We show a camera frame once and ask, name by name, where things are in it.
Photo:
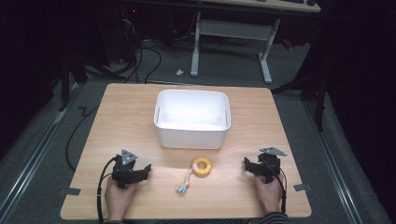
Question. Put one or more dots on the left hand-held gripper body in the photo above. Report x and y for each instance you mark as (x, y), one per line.
(124, 174)

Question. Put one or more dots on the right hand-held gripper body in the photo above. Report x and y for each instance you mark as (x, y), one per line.
(268, 165)

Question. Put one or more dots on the person's left hand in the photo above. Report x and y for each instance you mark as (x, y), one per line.
(117, 199)

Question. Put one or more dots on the person's right hand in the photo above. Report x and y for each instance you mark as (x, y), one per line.
(269, 194)

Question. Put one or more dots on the grey tape piece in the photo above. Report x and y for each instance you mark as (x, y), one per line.
(71, 191)
(302, 187)

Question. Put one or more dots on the white plastic storage bin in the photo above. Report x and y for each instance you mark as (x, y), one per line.
(192, 118)

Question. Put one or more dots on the black stand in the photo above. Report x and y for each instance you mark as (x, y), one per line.
(314, 90)
(66, 81)

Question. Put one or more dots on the small white floor scrap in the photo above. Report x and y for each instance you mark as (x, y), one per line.
(179, 72)

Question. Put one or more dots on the white-legged wooden desk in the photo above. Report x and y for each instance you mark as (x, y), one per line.
(236, 29)

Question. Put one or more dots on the metal floor rail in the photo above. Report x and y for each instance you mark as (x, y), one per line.
(34, 152)
(334, 168)

